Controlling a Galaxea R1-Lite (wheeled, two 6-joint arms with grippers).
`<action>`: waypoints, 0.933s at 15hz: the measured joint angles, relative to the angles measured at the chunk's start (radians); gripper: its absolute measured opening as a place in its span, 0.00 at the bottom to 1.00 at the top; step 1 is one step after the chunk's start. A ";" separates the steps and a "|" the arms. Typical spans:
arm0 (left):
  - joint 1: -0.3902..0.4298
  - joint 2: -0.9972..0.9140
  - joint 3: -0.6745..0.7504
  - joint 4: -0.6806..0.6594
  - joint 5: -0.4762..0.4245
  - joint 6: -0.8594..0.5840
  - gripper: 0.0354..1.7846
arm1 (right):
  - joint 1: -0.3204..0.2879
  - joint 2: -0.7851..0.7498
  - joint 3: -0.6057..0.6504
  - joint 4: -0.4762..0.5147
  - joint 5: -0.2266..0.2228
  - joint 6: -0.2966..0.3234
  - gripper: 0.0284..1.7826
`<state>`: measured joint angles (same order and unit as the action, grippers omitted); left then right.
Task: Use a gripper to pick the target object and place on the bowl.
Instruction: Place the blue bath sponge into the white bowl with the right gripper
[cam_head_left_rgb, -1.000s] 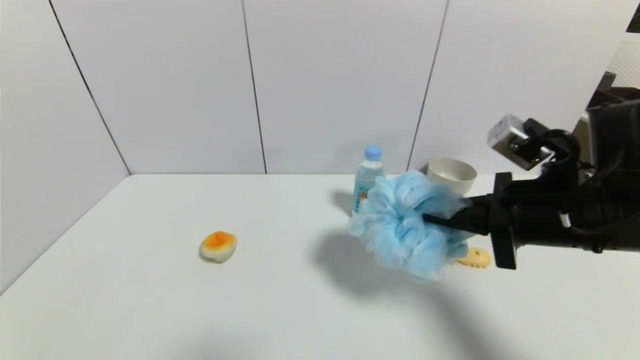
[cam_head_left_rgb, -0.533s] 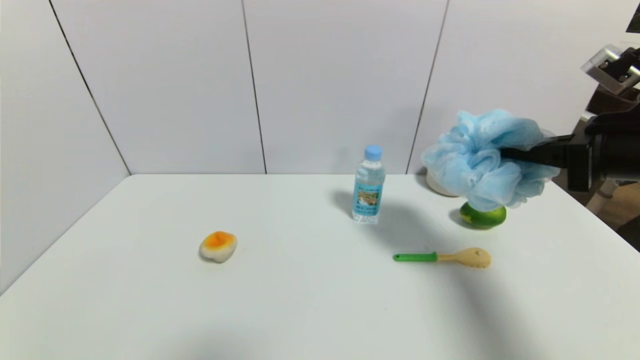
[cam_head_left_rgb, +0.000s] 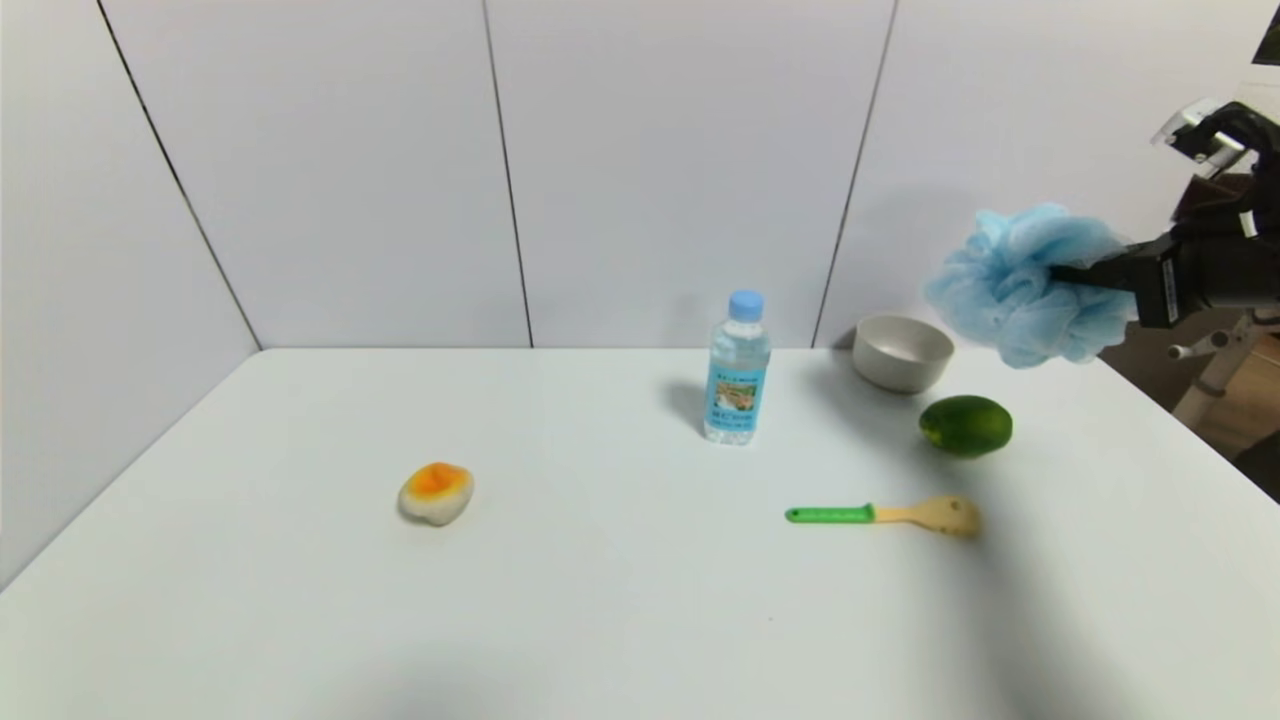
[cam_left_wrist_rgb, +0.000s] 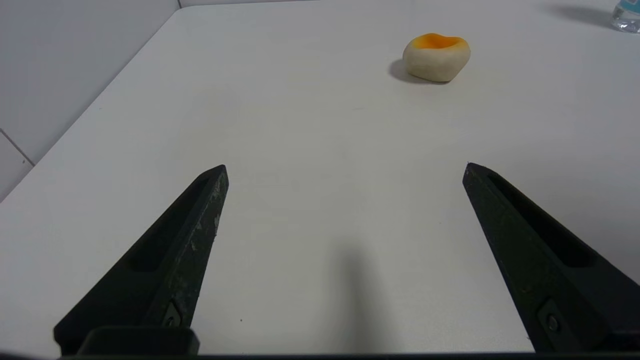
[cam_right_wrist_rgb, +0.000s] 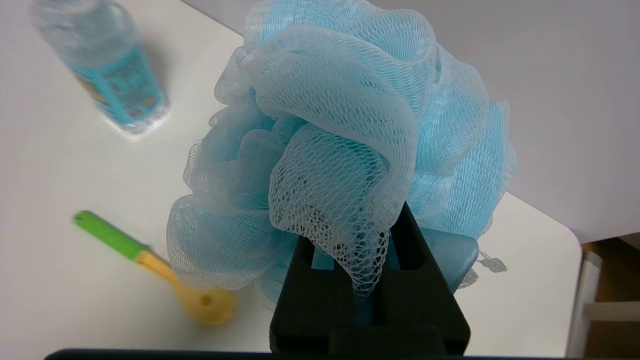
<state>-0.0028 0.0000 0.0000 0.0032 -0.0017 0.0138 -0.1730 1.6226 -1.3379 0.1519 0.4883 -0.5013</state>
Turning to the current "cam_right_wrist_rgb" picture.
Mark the yellow pasta spoon green handle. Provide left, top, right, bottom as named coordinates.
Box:
left=73, top=210, right=238, bottom=327

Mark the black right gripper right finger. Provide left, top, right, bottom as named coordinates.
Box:
left=369, top=202, right=471, bottom=356

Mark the clear water bottle blue label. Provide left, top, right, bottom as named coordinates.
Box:
left=32, top=0, right=169, bottom=137

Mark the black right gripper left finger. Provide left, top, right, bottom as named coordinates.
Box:
left=269, top=235, right=368, bottom=355

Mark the blue mesh bath loofah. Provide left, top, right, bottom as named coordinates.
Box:
left=166, top=0, right=516, bottom=311

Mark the white desk leg frame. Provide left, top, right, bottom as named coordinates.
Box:
left=565, top=250, right=640, bottom=359

